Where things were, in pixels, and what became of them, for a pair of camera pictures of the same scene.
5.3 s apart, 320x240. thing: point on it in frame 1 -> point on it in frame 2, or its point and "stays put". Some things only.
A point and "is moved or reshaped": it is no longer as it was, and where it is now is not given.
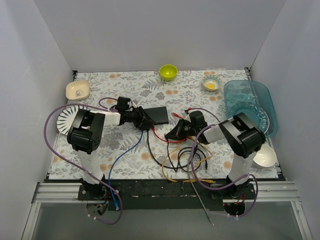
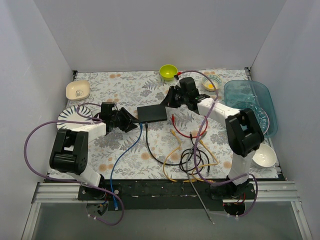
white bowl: x=265 y=157 stays put
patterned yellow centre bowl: x=212 y=82 stays put
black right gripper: x=182 y=128 -> x=172 y=96
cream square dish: x=77 y=90 stays put
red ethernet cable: x=178 y=116 is moved or reshaped
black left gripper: x=141 y=118 -> x=122 y=120
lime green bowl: x=168 y=72 stays put
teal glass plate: x=255 y=113 stays put
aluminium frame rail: x=271 y=192 stays put
